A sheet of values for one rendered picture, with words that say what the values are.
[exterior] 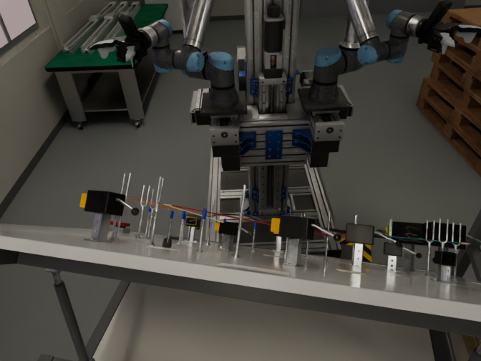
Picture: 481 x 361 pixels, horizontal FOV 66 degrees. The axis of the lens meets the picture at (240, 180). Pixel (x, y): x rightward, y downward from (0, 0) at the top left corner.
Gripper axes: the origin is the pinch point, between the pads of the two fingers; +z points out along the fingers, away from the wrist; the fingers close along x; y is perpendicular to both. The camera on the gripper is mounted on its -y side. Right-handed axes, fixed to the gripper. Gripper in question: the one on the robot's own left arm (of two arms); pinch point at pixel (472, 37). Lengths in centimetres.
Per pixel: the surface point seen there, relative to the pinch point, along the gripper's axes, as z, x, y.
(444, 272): 52, 69, 13
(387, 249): 37, 68, 24
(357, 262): 36, 77, 24
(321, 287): 57, 104, -19
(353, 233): 31, 75, 18
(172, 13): -563, -54, 134
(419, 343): 48, 58, 71
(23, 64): -306, 163, 58
